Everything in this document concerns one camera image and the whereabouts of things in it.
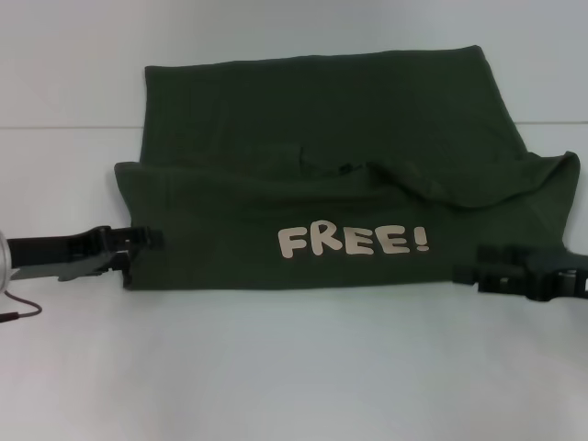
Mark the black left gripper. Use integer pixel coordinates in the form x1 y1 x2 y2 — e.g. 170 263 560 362
6 224 165 288

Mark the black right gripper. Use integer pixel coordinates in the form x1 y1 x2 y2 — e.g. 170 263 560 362
451 244 588 304

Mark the dark green t-shirt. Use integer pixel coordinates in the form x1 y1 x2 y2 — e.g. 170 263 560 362
113 44 582 293

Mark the dark red left wrist cable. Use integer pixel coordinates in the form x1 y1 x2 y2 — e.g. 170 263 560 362
0 288 44 323

